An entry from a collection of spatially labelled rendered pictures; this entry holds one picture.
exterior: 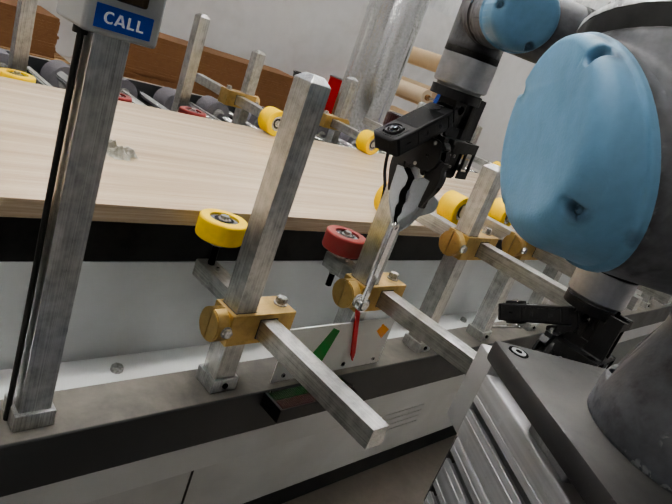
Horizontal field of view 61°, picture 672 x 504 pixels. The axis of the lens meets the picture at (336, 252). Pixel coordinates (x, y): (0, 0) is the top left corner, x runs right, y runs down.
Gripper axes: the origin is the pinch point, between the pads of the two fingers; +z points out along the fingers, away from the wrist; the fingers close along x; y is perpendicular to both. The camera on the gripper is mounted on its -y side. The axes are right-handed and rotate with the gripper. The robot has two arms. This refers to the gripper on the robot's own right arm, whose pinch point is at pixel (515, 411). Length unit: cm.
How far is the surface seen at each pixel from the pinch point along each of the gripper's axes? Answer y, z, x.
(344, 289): -31.2, -2.8, -8.5
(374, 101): -318, -9, 291
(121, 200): -52, -7, -40
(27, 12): -139, -21, -31
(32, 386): -30, 7, -56
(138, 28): -28, -34, -54
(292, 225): -50, -6, -7
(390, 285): -29.1, -4.4, 0.4
